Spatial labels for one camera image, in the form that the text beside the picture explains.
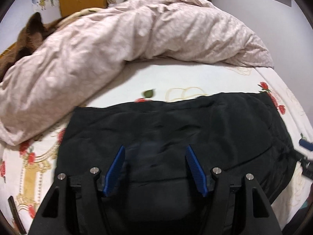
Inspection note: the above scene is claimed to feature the black puffer jacket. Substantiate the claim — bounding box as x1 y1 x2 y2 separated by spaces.
55 93 297 234

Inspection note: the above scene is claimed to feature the pink crumpled duvet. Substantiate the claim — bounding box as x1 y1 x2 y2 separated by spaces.
1 0 273 146

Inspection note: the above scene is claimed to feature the brown fur blanket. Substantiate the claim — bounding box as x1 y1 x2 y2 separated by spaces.
1 7 102 80

